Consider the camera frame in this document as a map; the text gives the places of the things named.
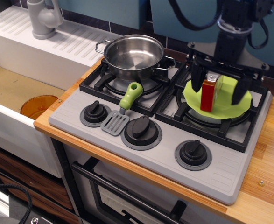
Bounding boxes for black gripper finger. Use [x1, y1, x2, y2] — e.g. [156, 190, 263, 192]
[190, 58, 209, 92]
[232, 76, 253, 105]

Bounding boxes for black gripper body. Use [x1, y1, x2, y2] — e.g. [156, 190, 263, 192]
[187, 42, 269, 82]

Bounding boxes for red white cracker box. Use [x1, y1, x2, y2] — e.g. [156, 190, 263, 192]
[200, 73, 224, 112]

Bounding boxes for green handled grey spatula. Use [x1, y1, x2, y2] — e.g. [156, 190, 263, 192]
[100, 82, 143, 136]

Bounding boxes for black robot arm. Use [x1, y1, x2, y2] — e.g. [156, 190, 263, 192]
[187, 0, 274, 105]

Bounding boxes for light green plate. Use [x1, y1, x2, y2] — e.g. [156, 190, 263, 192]
[183, 77, 252, 119]

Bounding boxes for stainless steel pot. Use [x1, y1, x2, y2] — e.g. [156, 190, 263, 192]
[95, 35, 176, 82]

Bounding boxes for black middle stove knob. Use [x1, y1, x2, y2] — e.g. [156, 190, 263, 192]
[121, 115, 162, 151]

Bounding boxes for black stove knob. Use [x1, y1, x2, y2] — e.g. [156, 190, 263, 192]
[80, 100, 111, 127]
[175, 140, 212, 171]
[121, 115, 162, 151]

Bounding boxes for black right stove knob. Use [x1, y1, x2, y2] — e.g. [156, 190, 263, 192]
[175, 140, 212, 171]

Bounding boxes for grey toy stove top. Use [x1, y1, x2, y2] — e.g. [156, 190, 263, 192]
[48, 58, 273, 206]

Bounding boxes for black left stove knob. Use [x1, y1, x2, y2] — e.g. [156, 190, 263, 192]
[80, 100, 111, 127]

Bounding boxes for black left burner grate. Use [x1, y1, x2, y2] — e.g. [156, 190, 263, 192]
[79, 57, 186, 117]

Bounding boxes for black burner grate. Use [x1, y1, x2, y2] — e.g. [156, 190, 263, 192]
[155, 65, 272, 153]
[79, 57, 186, 117]

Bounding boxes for black right burner grate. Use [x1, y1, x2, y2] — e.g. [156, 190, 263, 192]
[155, 65, 272, 153]

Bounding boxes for toy oven door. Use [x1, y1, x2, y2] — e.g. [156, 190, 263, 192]
[64, 144, 245, 224]

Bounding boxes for grey toy faucet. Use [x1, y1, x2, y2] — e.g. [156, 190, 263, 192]
[27, 0, 63, 40]

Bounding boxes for white sink unit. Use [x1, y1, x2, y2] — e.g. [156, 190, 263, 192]
[0, 6, 116, 178]

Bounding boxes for wooden drawer fronts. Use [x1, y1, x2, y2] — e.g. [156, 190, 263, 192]
[0, 148, 80, 224]

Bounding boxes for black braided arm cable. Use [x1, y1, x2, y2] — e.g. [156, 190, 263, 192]
[168, 0, 269, 49]

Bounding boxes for black oven door handle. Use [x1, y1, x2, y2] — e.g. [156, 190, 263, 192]
[71, 161, 187, 224]

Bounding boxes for black braided foreground cable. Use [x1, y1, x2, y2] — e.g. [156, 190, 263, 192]
[0, 183, 33, 224]

